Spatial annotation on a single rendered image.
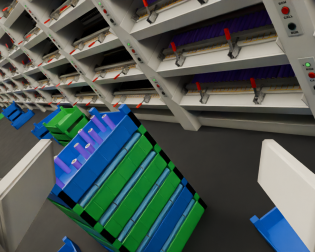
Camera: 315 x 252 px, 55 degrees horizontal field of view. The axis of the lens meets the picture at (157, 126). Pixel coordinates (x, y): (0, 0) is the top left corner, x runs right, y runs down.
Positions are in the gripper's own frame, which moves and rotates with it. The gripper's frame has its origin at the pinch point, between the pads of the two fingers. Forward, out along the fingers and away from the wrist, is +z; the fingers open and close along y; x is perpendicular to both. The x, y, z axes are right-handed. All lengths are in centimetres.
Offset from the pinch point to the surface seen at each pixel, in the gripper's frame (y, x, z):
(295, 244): 38, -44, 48
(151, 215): 1, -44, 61
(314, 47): 40, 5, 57
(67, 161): -25, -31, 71
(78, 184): -17, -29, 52
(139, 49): -3, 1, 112
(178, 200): 10, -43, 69
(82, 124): -46, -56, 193
